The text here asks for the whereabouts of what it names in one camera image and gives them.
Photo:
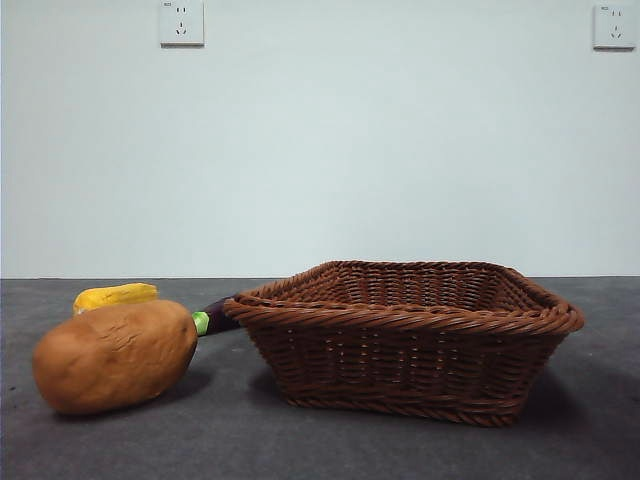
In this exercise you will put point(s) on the white wall socket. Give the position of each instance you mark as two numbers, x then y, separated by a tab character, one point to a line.
614	27
182	25

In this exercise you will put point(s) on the yellow corn cob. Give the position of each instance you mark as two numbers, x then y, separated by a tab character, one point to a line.
120	294

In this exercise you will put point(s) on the brown potato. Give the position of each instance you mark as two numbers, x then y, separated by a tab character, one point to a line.
110	355

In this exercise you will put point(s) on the brown wicker basket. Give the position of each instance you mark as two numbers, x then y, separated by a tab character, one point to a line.
400	360

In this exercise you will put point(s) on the purple eggplant with green stem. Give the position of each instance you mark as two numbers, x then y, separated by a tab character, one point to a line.
215	317

